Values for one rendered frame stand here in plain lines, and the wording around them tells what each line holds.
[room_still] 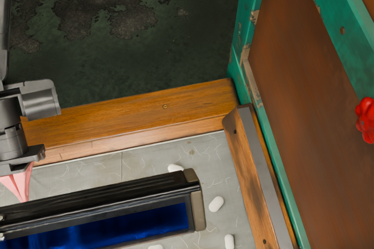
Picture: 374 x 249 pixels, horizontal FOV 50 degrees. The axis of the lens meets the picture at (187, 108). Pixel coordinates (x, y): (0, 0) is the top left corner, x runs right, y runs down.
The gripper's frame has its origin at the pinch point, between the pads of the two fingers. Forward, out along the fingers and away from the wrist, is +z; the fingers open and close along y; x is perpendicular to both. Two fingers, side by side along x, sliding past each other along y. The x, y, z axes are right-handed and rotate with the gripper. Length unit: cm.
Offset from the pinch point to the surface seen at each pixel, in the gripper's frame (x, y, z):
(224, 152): 8.6, 39.8, 1.7
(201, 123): 11.7, 36.3, -4.8
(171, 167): 6.0, 28.0, 1.8
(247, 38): 2, 46, -22
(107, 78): 111, 10, -3
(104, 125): 13.6, 15.5, -7.7
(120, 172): 8.7, 17.3, 1.8
